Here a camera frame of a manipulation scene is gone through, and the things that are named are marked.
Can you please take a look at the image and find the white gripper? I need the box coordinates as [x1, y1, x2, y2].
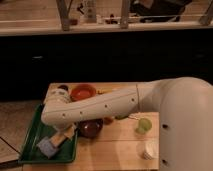
[55, 123, 76, 139]

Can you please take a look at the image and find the wooden block eraser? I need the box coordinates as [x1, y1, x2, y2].
[50, 132, 71, 147]

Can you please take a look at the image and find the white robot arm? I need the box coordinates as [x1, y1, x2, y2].
[41, 77, 213, 171]

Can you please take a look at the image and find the green plastic tray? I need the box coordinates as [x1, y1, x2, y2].
[18, 104, 78, 164]

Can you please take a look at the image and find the dark brown bowl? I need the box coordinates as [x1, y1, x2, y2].
[78, 119, 103, 138]

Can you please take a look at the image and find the blue-grey sponge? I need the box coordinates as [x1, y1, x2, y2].
[37, 137, 59, 158]

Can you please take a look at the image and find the orange bowl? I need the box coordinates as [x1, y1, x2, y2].
[70, 84, 96, 101]

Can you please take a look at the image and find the orange fruit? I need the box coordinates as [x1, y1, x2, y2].
[103, 117, 113, 125]

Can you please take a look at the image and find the dark cup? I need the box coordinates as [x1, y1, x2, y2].
[58, 85, 69, 91]

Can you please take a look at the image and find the green cucumber toy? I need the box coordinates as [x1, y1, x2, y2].
[115, 115, 128, 120]

